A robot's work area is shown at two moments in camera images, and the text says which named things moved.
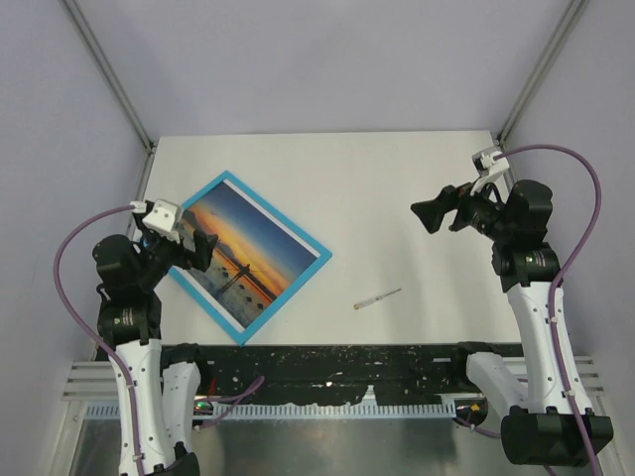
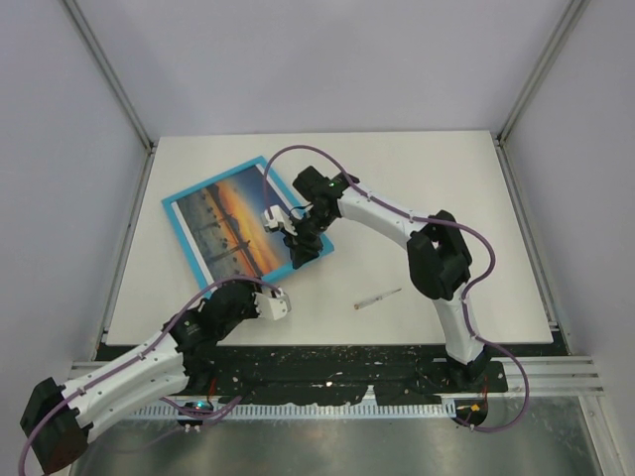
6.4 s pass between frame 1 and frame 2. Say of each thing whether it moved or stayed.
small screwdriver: stayed
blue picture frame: moved
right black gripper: moved
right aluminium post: stayed
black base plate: stayed
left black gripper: moved
